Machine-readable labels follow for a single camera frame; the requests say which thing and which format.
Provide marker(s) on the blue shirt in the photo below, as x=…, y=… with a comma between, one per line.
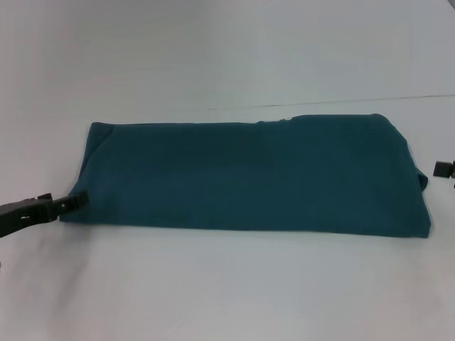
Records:
x=249, y=177

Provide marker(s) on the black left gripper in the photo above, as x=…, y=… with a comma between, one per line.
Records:
x=21, y=216

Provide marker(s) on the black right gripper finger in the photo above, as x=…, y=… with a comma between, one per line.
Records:
x=444, y=170

